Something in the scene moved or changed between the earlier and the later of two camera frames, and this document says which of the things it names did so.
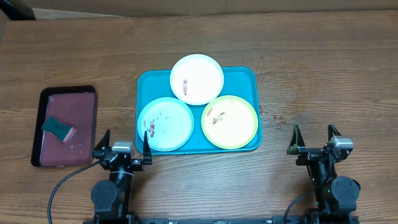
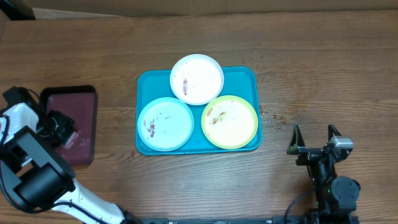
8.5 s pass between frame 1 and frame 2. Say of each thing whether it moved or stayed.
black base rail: stayed
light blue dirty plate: stayed
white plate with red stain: stayed
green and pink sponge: moved
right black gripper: stayed
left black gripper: moved
